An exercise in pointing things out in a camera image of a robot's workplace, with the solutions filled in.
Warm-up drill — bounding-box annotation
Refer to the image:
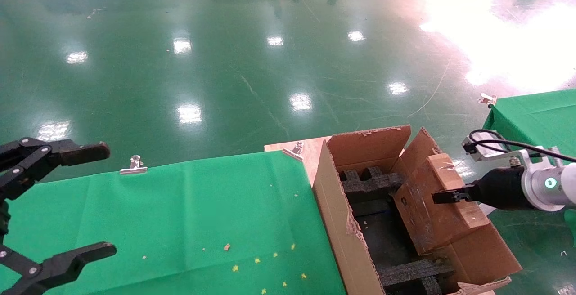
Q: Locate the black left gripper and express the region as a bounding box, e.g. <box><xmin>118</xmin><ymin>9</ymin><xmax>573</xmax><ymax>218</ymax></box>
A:
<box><xmin>0</xmin><ymin>138</ymin><xmax>117</xmax><ymax>295</ymax></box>

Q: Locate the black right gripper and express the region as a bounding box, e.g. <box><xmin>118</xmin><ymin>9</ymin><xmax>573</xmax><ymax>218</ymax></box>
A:
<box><xmin>432</xmin><ymin>166</ymin><xmax>525</xmax><ymax>210</ymax></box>

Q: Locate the small taped cardboard box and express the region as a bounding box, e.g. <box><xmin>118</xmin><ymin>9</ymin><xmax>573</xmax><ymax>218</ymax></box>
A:
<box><xmin>392</xmin><ymin>152</ymin><xmax>492</xmax><ymax>256</ymax></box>

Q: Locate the large open cardboard carton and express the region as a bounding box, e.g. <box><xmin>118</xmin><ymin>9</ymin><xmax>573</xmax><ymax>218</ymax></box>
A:
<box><xmin>312</xmin><ymin>125</ymin><xmax>522</xmax><ymax>295</ymax></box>

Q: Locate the green tablecloth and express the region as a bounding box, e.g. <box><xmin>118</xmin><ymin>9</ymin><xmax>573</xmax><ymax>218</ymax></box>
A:
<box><xmin>484</xmin><ymin>89</ymin><xmax>576</xmax><ymax>165</ymax></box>
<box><xmin>0</xmin><ymin>151</ymin><xmax>347</xmax><ymax>295</ymax></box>

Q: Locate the light wooden table board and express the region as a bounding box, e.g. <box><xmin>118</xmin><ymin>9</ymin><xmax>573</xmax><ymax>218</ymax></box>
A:
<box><xmin>264</xmin><ymin>137</ymin><xmax>333</xmax><ymax>188</ymax></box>

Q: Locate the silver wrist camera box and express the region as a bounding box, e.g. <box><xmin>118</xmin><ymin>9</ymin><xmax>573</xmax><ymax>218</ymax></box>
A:
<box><xmin>461</xmin><ymin>132</ymin><xmax>508</xmax><ymax>161</ymax></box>

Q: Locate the black camera cable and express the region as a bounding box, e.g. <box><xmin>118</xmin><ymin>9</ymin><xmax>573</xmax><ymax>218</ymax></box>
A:
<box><xmin>468</xmin><ymin>129</ymin><xmax>576</xmax><ymax>163</ymax></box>

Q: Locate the silver camera mount bracket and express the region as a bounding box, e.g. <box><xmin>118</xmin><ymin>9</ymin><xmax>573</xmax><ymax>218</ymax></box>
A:
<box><xmin>506</xmin><ymin>147</ymin><xmax>563</xmax><ymax>170</ymax></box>

